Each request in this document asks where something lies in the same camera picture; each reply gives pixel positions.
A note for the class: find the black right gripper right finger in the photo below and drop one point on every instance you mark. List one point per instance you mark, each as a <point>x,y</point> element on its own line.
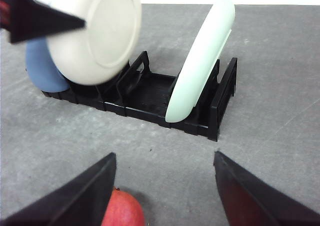
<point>249,200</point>

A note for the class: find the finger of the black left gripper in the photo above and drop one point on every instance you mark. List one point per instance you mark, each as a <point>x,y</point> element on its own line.
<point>29,19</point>

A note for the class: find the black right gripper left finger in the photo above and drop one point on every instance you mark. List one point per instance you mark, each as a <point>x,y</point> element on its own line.
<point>82,203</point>

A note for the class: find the white plate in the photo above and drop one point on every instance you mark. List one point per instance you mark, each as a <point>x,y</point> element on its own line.
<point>98,52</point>

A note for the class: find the blue plate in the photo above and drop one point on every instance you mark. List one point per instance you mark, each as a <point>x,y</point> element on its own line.
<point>42,68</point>

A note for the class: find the light green plate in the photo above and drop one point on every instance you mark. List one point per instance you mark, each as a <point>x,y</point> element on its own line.
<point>200,60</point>

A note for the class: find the black plastic dish rack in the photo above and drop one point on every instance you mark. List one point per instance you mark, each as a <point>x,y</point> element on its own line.
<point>136,91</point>

